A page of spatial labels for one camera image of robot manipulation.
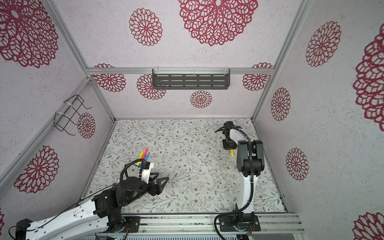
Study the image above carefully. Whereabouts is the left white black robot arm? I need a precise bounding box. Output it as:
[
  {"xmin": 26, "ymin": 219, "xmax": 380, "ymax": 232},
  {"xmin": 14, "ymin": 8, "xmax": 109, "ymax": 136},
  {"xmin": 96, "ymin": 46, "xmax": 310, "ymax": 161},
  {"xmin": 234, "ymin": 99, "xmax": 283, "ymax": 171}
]
[{"xmin": 15, "ymin": 173, "xmax": 169, "ymax": 240}]

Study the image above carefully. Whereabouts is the black wire wall basket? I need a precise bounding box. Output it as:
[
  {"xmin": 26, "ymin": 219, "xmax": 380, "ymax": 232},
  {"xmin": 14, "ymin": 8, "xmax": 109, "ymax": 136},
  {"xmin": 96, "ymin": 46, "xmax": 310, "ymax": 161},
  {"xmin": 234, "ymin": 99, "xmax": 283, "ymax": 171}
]
[{"xmin": 53, "ymin": 94, "xmax": 91, "ymax": 136}]

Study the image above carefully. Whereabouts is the pink highlighter pen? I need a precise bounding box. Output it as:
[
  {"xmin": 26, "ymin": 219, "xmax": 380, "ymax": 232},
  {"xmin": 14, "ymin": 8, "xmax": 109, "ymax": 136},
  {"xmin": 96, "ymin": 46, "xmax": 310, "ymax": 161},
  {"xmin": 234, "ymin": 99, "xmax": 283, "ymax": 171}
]
[{"xmin": 143, "ymin": 148, "xmax": 149, "ymax": 156}]

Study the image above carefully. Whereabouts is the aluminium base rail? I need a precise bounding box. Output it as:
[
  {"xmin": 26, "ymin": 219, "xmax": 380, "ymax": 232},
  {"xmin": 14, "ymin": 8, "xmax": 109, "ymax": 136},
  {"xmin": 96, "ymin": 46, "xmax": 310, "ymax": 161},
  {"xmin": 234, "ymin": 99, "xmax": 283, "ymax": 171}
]
[{"xmin": 124, "ymin": 213, "xmax": 305, "ymax": 235}]

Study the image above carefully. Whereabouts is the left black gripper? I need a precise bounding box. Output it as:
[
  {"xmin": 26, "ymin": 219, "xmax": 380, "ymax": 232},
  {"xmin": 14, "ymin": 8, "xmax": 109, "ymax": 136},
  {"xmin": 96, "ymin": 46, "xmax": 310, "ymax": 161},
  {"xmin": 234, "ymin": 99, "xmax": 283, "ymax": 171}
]
[{"xmin": 124, "ymin": 173, "xmax": 169, "ymax": 207}]

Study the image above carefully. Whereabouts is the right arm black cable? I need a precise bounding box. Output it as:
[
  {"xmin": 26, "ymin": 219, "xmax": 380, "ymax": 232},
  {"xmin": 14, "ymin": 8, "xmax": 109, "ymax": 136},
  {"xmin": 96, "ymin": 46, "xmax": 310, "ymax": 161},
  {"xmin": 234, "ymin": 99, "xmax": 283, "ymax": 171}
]
[{"xmin": 213, "ymin": 131, "xmax": 256, "ymax": 240}]

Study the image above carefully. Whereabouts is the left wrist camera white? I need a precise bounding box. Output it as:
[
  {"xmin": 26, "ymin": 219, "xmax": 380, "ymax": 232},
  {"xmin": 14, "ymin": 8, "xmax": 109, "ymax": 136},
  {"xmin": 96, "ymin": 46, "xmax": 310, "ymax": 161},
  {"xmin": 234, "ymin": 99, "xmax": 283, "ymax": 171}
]
[{"xmin": 140, "ymin": 162, "xmax": 154, "ymax": 184}]

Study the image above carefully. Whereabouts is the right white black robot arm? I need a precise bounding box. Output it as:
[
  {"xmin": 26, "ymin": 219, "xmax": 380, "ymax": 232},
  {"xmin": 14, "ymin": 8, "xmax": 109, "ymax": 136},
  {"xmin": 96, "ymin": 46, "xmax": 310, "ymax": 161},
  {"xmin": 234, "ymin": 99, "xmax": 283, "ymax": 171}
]
[{"xmin": 216, "ymin": 121, "xmax": 265, "ymax": 224}]

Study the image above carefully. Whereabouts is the dark grey wall shelf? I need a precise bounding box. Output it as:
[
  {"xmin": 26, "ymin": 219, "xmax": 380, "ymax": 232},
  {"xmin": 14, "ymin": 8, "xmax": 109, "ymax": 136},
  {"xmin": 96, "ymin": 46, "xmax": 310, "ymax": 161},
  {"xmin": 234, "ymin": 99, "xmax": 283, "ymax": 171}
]
[{"xmin": 152, "ymin": 69, "xmax": 230, "ymax": 90}]

